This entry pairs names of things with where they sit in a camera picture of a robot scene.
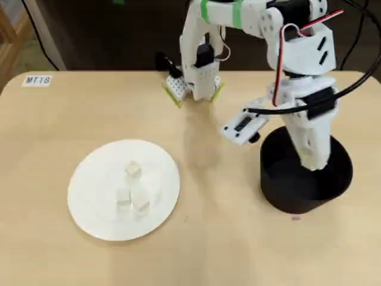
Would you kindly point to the white cube block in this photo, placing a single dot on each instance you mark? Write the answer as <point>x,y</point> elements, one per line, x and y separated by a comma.
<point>123,198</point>
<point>133,170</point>
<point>141,202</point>

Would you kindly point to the wooden furniture frame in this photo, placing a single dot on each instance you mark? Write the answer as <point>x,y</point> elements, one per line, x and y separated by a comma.
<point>12,38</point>

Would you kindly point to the white MT18 label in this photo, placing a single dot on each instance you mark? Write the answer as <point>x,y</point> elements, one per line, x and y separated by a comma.
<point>37,80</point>

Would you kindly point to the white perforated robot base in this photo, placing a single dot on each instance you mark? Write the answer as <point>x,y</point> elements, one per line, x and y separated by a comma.
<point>177,88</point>

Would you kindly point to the green tape piece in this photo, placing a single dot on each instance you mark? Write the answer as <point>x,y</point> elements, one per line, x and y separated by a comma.
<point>118,1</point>

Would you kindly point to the green tape strip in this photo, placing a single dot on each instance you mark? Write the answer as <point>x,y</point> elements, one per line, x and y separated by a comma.
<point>216,93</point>
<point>172,96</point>

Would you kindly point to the small pink tape piece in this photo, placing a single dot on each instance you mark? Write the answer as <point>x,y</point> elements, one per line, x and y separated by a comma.
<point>296,217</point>

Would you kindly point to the black table clamp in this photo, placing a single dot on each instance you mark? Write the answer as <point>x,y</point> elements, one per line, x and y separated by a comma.
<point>169,65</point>

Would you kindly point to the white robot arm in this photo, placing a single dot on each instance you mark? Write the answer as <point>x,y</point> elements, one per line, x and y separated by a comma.
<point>193,35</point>

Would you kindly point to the black pot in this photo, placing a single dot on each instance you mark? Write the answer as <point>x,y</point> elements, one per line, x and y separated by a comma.
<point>297,196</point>

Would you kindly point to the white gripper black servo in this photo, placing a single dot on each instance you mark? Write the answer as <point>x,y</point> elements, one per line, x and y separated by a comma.
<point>312,125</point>

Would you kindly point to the white post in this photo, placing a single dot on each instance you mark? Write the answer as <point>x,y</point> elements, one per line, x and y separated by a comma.
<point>50,44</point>

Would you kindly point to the white round plate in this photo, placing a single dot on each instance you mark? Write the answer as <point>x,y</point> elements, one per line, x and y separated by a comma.
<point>95,184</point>

